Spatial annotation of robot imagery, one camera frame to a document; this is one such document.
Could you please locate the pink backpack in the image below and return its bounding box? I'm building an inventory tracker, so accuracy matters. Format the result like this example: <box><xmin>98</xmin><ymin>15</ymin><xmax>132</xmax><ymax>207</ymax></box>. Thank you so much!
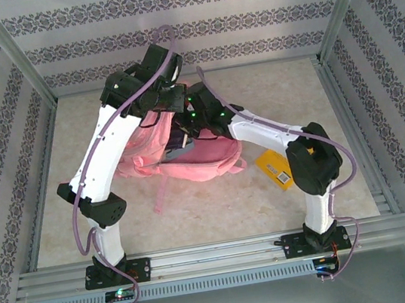
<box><xmin>101</xmin><ymin>72</ymin><xmax>253</xmax><ymax>220</ymax></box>

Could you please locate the yellow booklet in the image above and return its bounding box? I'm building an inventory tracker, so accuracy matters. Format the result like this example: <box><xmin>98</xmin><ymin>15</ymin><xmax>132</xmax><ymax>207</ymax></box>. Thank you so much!
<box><xmin>253</xmin><ymin>145</ymin><xmax>296</xmax><ymax>195</ymax></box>

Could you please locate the aluminium side rail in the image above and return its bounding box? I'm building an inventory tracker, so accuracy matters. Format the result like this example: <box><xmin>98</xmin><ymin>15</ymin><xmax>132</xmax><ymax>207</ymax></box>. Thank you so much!
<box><xmin>5</xmin><ymin>99</ymin><xmax>82</xmax><ymax>272</ymax></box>
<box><xmin>310</xmin><ymin>47</ymin><xmax>402</xmax><ymax>224</ymax></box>

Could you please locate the aluminium mounting rail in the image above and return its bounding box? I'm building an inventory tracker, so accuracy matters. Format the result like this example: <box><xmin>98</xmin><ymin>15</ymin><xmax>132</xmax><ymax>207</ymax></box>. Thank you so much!
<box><xmin>13</xmin><ymin>214</ymin><xmax>405</xmax><ymax>301</ymax></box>

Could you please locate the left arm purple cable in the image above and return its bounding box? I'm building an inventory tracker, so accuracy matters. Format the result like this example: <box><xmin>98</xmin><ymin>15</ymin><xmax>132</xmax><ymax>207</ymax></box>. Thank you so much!
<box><xmin>45</xmin><ymin>23</ymin><xmax>216</xmax><ymax>303</ymax></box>

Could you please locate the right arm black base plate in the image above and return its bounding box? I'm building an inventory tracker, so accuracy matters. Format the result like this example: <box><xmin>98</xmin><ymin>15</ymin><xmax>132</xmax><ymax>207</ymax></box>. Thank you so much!
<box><xmin>280</xmin><ymin>224</ymin><xmax>352</xmax><ymax>262</ymax></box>

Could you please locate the slotted grey cable duct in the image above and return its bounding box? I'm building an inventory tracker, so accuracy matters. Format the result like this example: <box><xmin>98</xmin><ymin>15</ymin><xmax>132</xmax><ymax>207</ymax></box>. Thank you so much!
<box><xmin>32</xmin><ymin>255</ymin><xmax>342</xmax><ymax>303</ymax></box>

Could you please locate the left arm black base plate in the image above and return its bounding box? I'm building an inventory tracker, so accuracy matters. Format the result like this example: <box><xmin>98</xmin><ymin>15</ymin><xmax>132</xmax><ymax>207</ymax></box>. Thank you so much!
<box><xmin>82</xmin><ymin>256</ymin><xmax>155</xmax><ymax>292</ymax></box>

